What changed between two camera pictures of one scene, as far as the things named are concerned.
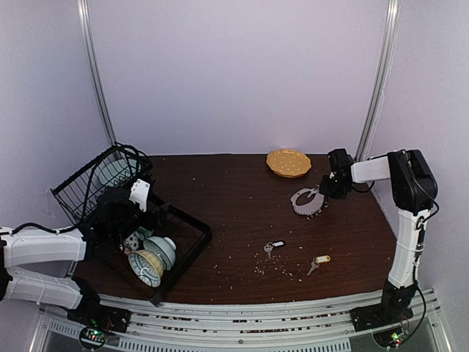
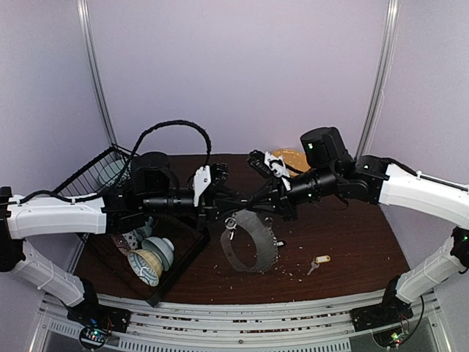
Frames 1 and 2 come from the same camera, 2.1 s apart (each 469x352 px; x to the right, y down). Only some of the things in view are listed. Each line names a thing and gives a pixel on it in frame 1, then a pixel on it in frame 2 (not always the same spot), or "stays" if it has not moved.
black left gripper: (150, 222) → (209, 210)
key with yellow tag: (319, 259) stays
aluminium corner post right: (376, 103) stays
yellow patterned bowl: (147, 265) stays
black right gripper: (327, 188) → (280, 196)
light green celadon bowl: (165, 246) stays
